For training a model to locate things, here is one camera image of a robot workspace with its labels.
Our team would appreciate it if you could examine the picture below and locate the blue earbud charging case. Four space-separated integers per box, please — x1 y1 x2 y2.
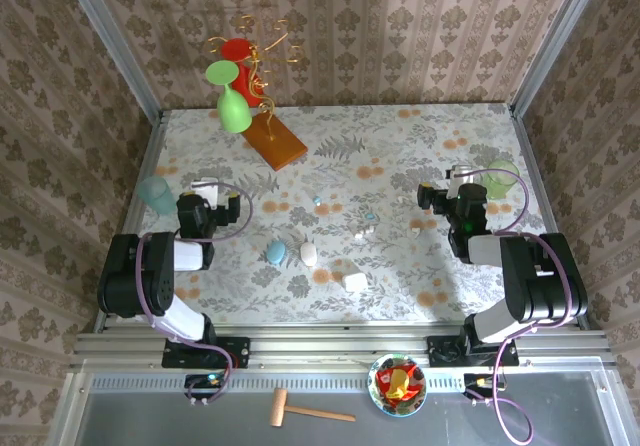
265 239 287 266

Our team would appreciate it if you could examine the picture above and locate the white square earbud case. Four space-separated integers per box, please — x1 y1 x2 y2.
342 271 370 293

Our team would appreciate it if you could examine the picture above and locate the green plastic cup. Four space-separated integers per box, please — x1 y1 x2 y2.
479 159 521 200

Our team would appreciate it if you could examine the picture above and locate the teal plastic cup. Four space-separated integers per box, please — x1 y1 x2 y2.
137 174 179 216

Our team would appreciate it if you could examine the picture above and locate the green plastic wine glass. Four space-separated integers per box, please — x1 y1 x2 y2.
205 60 253 134

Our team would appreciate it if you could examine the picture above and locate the small black circuit board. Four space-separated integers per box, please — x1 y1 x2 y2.
463 373 501 393
184 373 227 392

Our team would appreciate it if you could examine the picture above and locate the red plastic wine glass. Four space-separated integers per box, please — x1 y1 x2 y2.
220 38 266 108

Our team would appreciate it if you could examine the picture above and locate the red yellow snack packet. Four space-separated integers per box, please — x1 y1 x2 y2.
375 359 420 402

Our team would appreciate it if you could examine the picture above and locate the slotted metal strip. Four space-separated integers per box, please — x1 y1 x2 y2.
89 373 469 392

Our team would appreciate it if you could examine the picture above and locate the wooden mallet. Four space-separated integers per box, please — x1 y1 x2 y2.
269 388 357 428

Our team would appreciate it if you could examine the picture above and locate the patterned bowl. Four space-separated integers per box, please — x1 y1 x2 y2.
368 353 428 417

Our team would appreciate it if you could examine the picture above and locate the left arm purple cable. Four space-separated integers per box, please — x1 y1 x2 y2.
134 181 255 406

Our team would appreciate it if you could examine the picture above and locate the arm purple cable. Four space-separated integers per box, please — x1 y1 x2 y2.
469 168 574 445
134 181 255 406

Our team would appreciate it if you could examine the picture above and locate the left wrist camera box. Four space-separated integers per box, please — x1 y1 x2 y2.
190 179 220 208

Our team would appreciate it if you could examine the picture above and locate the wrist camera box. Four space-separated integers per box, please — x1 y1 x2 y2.
448 164 475 198
190 179 220 208

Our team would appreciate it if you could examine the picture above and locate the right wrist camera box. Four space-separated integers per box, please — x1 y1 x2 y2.
448 164 475 198

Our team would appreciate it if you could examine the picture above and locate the aluminium table side rail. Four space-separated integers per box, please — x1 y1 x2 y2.
94 110 169 332
509 105 591 330

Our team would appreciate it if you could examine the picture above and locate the gold wire rack wooden base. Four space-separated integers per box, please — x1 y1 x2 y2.
207 14 309 172

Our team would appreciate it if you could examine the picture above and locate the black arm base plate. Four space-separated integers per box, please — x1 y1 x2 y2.
161 337 251 370
427 334 520 367

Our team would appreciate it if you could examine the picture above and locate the aluminium mounting rail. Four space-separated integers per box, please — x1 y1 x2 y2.
69 323 619 367

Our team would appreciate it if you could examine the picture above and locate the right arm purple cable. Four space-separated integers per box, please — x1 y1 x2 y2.
469 168 574 445

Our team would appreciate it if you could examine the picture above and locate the aluminium frame post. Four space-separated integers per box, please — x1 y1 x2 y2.
58 0 166 122
509 0 609 117

